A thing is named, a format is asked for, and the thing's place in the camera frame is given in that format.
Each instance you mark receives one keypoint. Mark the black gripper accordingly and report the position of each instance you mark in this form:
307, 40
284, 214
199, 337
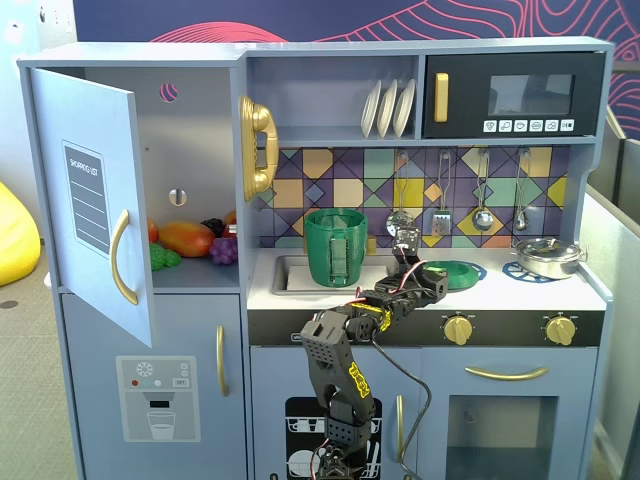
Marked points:
434, 285

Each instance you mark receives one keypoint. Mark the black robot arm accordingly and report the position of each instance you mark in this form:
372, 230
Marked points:
340, 370

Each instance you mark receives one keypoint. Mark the steel pot lid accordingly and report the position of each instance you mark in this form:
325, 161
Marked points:
540, 247

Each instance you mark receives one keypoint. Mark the metal slotted spatula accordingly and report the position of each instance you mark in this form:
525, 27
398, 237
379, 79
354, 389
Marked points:
440, 225

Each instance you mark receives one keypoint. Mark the gold stove knob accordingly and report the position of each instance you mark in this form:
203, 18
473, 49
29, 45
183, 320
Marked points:
560, 331
458, 331

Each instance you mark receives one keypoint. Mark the metal skimmer utensil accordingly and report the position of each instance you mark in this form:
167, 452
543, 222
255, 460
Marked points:
399, 222

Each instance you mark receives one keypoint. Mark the gold toy faucet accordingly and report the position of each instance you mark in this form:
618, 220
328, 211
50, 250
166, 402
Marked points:
372, 244

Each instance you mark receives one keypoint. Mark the metal ladle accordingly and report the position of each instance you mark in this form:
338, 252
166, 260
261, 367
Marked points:
482, 220

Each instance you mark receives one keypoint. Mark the metal spoon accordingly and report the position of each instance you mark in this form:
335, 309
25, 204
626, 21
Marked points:
521, 220

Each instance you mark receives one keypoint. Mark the steel toy pot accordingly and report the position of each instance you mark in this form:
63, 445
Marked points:
545, 267

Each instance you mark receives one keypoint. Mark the grey toy sink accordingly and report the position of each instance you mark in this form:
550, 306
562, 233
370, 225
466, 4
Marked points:
295, 275

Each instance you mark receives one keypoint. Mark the grey-blue toy kitchen unit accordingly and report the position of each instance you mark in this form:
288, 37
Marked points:
500, 145

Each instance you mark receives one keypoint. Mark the white toy plate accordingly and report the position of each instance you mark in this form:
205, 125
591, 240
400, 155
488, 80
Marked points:
386, 110
370, 110
403, 107

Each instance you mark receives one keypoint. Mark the grey-blue oven door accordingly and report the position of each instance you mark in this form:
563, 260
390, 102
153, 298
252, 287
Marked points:
575, 375

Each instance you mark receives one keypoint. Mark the black microwave door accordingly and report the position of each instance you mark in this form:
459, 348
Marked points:
470, 100

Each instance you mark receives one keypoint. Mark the grey-blue dishwasher door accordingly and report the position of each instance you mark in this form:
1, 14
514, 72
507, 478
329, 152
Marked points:
280, 380

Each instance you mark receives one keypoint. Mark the orange red toy fruit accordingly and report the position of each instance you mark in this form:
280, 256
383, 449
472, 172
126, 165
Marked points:
230, 222

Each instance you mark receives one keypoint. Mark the purple toy grapes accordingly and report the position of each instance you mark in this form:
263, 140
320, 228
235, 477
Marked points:
223, 251

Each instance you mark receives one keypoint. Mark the dark toy blackberry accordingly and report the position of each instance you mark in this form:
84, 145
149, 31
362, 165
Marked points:
214, 226

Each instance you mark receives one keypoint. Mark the gold toy telephone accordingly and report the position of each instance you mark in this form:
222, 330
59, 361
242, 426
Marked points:
257, 120

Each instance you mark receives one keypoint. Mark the orange red toy mango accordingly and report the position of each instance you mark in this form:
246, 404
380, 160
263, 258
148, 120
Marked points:
187, 239

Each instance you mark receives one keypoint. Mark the green toy vegetable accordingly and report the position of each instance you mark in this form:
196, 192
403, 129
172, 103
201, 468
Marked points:
164, 257

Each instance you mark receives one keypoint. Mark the red toy tomato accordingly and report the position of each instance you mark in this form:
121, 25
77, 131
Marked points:
153, 231

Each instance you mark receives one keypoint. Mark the grey-blue freezer door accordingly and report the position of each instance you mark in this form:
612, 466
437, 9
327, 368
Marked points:
100, 325

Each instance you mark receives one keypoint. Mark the grey-blue fridge door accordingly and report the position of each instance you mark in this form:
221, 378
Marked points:
60, 125

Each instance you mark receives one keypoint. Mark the yellow bean bag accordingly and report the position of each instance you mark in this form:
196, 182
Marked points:
15, 240

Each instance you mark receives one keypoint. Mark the round floor socket cover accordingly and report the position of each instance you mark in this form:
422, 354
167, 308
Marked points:
7, 304

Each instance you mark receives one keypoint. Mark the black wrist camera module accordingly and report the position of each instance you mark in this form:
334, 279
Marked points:
406, 239

